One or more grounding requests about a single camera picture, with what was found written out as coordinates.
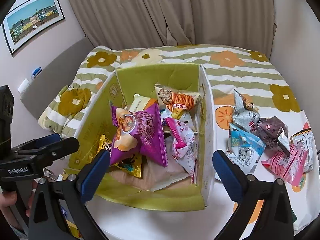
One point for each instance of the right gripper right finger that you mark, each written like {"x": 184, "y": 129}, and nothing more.
{"x": 230, "y": 175}

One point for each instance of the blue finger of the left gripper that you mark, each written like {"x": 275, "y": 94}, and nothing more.
{"x": 59, "y": 149}
{"x": 47, "y": 140}

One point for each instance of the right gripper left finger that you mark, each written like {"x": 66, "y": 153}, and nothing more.
{"x": 92, "y": 174}

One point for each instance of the blue white snack bag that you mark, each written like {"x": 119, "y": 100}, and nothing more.
{"x": 244, "y": 149}

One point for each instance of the dark purple snack bag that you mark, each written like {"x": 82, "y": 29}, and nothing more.
{"x": 274, "y": 133}

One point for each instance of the grey cartoon snack bag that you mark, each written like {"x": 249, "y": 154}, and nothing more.
{"x": 245, "y": 113}

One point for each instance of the cream orange snack packet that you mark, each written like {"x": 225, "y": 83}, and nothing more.
{"x": 141, "y": 103}

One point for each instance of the beige orange tiger snack bag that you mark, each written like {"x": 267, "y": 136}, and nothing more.
{"x": 175, "y": 101}

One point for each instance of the person left hand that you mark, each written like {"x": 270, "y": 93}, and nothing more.
{"x": 9, "y": 199}

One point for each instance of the yellow snack packet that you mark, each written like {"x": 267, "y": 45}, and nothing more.
{"x": 132, "y": 165}

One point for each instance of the pink white snack packet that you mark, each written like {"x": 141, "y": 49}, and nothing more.
{"x": 184, "y": 149}

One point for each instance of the grey headboard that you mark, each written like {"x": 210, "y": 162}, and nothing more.
{"x": 60, "y": 72}

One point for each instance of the purple chip bag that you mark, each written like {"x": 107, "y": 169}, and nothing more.
{"x": 140, "y": 132}

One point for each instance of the white striped snack packet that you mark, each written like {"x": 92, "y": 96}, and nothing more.
{"x": 304, "y": 139}

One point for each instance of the green cardboard box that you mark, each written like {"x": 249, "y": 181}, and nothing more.
{"x": 118, "y": 91}

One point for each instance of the floral striped quilt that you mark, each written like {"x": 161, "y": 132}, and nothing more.
{"x": 227, "y": 68}

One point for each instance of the framed town picture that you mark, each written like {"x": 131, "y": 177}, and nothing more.
{"x": 28, "y": 20}

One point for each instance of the beige curtain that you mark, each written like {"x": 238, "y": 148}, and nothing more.
{"x": 123, "y": 24}

